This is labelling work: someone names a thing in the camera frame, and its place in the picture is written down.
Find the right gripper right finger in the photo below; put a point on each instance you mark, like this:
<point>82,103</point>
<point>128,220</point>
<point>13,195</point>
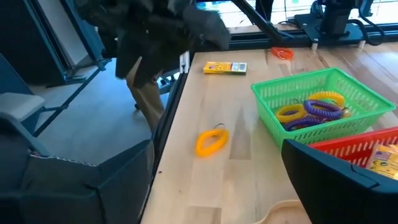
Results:
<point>342,196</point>

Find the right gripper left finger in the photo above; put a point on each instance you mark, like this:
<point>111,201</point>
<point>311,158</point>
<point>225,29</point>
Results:
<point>93,196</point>

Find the yellow spiral wrist coil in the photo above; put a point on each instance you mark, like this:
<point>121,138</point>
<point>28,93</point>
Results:
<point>326,94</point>
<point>279,115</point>

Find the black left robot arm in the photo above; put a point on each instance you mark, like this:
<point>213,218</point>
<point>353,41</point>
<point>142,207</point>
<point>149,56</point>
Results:
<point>334,15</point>

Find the red plastic basket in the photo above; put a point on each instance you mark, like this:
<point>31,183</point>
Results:
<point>342,149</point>

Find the beige curved track piece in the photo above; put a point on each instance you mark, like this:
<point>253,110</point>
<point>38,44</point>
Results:
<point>286,203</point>

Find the green plastic basket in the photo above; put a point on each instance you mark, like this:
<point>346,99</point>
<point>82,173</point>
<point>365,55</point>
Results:
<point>367,102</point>

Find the grey chair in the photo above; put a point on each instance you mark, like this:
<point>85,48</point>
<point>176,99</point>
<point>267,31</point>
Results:
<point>18,105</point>

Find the amber spiral wrist coil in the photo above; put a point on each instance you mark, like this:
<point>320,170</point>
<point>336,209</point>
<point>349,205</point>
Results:
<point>200,146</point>

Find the red-orange spiral wrist coil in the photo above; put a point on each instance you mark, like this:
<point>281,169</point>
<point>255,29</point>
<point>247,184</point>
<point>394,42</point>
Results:
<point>273,51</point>

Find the white frame bracket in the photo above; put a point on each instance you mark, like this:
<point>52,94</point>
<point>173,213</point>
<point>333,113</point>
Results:
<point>184,62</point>

